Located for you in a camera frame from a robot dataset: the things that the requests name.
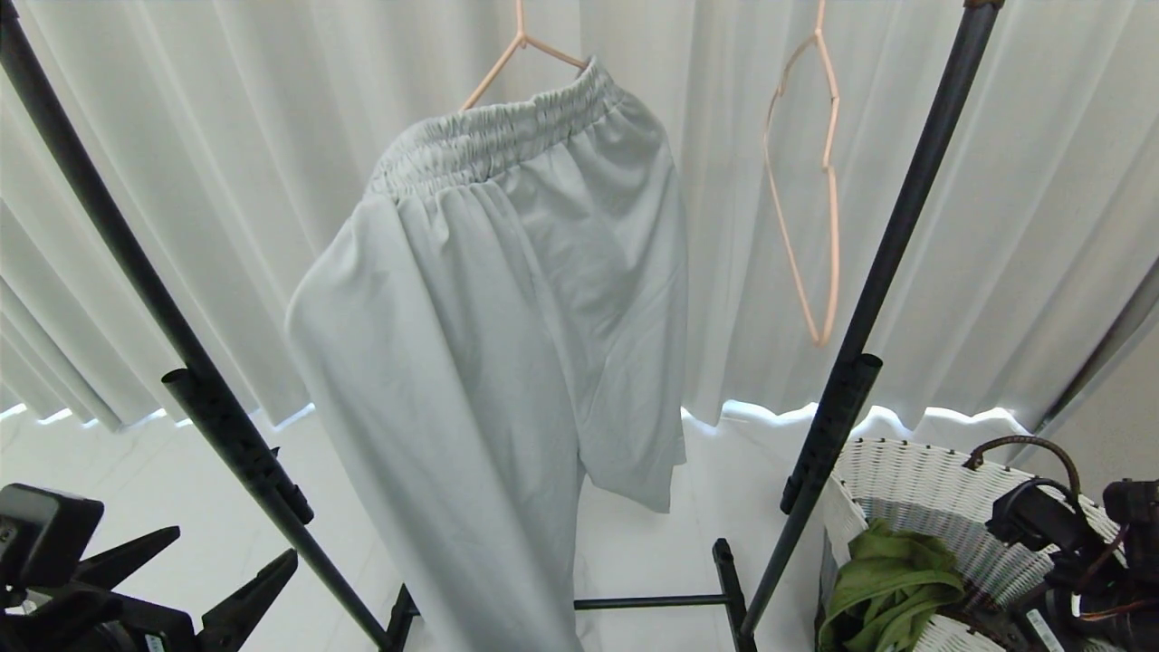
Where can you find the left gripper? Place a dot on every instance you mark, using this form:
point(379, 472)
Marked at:
point(81, 625)

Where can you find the pale grey shorts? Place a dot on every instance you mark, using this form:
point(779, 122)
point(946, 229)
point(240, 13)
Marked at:
point(489, 362)

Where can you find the pink clothes hanger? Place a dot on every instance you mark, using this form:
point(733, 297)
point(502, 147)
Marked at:
point(824, 339)
point(521, 23)

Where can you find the green long-sleeved shirt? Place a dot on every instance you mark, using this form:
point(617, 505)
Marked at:
point(887, 580)

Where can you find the black clothes rack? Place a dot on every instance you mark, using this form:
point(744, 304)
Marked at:
point(217, 426)

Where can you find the white laundry basket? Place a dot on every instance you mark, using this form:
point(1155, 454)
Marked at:
point(905, 480)

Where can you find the white curtain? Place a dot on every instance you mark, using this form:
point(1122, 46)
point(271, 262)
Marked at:
point(181, 181)

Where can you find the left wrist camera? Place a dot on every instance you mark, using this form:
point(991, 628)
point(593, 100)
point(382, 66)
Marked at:
point(45, 534)

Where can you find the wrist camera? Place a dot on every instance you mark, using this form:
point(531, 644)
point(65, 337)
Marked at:
point(1037, 521)
point(45, 534)

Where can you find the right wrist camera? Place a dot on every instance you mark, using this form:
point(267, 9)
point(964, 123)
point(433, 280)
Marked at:
point(1037, 521)

